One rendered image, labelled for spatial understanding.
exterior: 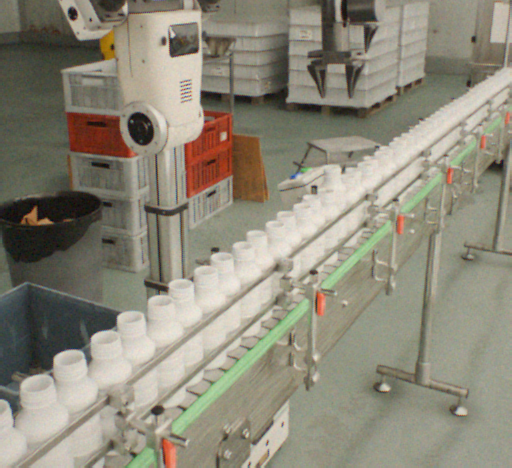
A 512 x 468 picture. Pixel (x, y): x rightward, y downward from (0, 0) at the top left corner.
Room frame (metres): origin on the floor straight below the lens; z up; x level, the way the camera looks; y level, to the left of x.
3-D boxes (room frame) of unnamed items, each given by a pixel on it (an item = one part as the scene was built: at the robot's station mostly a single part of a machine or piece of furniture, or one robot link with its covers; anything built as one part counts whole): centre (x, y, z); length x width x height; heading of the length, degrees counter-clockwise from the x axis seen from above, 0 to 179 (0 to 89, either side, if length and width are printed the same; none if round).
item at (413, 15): (9.77, -1.77, 0.59); 1.25 x 1.03 x 1.17; 152
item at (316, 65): (1.43, -0.15, 1.40); 0.07 x 0.07 x 0.09; 61
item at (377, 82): (8.33, -1.08, 0.59); 1.24 x 1.03 x 1.17; 153
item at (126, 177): (3.78, 0.73, 0.55); 0.61 x 0.41 x 0.22; 158
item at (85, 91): (3.78, 0.74, 1.00); 0.61 x 0.41 x 0.22; 158
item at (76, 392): (0.71, 0.23, 1.08); 0.06 x 0.06 x 0.17
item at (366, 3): (1.41, -0.19, 1.57); 0.12 x 0.09 x 0.12; 60
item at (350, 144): (4.89, -0.59, 0.21); 0.61 x 0.47 x 0.41; 24
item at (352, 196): (1.46, -0.21, 1.08); 0.06 x 0.06 x 0.17
